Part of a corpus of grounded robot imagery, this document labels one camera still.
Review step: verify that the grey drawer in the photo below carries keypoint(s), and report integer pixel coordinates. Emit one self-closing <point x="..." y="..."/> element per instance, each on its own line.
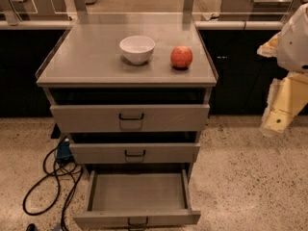
<point x="137" y="201"/>
<point x="133" y="153"/>
<point x="129" y="118"/>

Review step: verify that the white horizontal rail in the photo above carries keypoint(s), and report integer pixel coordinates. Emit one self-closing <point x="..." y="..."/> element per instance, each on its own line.
<point x="202" y="25"/>

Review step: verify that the white ceramic bowl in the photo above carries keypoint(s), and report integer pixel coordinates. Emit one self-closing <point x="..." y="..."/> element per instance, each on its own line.
<point x="137" y="49"/>

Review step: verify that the grey bottom drawer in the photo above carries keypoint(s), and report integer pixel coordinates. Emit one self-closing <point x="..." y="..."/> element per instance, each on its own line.
<point x="137" y="201"/>

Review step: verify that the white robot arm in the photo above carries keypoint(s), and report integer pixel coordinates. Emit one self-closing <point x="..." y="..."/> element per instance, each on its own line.
<point x="292" y="48"/>

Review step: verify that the steel background table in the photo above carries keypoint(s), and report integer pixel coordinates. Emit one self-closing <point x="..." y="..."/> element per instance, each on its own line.
<point x="253" y="10"/>

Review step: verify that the red apple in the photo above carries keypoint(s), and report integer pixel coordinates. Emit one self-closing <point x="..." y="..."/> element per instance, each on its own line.
<point x="181" y="56"/>

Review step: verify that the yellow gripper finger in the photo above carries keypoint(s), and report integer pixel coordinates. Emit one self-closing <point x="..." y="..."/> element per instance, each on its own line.
<point x="269" y="48"/>
<point x="286" y="99"/>

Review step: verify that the clear acrylic barrier panel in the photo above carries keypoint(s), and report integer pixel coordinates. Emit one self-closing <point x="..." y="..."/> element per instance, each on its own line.
<point x="45" y="9"/>

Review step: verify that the grey middle drawer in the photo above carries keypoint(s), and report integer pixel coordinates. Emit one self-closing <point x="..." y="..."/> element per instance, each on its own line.
<point x="133" y="153"/>

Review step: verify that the grey drawer cabinet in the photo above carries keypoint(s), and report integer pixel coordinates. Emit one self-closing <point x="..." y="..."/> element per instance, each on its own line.
<point x="89" y="69"/>

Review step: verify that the grey top drawer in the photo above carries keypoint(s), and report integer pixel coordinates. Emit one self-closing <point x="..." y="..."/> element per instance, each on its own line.
<point x="129" y="118"/>

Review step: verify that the blue power box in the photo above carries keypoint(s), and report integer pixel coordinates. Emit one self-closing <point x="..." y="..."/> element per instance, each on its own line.
<point x="63" y="153"/>

